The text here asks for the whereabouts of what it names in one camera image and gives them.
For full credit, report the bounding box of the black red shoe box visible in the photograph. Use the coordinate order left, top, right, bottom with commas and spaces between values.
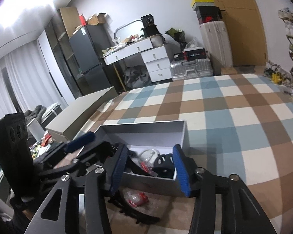
194, 6, 224, 25

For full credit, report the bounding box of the white vanity desk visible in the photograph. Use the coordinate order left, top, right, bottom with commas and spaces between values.
103, 34, 166, 66

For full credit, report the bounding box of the black refrigerator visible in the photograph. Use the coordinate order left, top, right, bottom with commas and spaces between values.
69, 25, 116, 93

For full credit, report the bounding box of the clear ring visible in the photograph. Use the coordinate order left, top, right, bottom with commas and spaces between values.
126, 191, 150, 208

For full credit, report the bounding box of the beige nightstand left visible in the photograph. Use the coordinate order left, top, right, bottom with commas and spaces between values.
46, 87, 117, 142

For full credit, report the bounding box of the grey open cardboard box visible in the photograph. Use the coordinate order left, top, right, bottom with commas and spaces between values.
95, 121, 190, 197

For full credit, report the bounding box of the large black hair claw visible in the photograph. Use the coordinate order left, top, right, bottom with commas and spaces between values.
152, 153, 175, 179

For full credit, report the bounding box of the white curtain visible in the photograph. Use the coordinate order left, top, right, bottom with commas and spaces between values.
0, 40, 68, 119

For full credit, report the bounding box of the white upright suitcase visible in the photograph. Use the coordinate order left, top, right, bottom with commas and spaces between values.
200, 21, 233, 74

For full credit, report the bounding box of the wooden door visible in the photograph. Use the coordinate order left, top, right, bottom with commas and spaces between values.
214, 0, 268, 66

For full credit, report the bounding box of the black bag on desk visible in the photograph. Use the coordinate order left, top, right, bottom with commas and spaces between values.
141, 14, 160, 37

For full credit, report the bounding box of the plaid bed cover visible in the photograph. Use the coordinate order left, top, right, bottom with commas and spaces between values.
81, 74, 293, 233

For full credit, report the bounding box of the white drawer unit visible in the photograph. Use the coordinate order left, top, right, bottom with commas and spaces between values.
141, 44, 173, 82

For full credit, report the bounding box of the red-rimmed white pin badge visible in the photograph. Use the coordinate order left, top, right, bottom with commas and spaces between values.
140, 162, 158, 177

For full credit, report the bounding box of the black flower bouquet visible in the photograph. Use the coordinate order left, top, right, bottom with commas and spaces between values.
165, 27, 187, 51

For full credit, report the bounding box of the black red box on suitcase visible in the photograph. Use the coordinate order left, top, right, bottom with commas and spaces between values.
183, 47, 207, 61

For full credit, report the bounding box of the yellow lid shoe box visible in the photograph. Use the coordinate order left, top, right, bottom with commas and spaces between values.
191, 0, 215, 7

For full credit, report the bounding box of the oval vanity mirror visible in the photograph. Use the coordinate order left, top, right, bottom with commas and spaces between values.
113, 19, 143, 43

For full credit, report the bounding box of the silver suitcase lying flat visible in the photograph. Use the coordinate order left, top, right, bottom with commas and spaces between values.
170, 58, 213, 81

